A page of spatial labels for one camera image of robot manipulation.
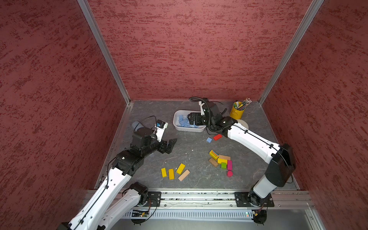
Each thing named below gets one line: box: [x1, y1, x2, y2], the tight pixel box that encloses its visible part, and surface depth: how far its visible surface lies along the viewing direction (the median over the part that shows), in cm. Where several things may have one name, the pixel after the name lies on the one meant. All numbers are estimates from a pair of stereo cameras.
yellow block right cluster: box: [217, 158, 228, 165], surface depth 89 cm
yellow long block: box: [176, 162, 186, 175], surface depth 85 cm
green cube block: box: [220, 162, 227, 170], surface depth 85 cm
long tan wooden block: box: [177, 169, 191, 182], surface depth 83 cm
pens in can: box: [233, 97, 253, 111], surface depth 102 cm
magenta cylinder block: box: [226, 170, 234, 178], surface depth 84 cm
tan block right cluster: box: [218, 154, 231, 161], surface depth 91 cm
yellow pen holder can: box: [229, 101, 246, 121], surface depth 106 cm
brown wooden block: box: [208, 157, 219, 168], surface depth 89 cm
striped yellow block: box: [208, 149, 219, 161], surface depth 90 cm
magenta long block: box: [227, 160, 233, 171], surface depth 88 cm
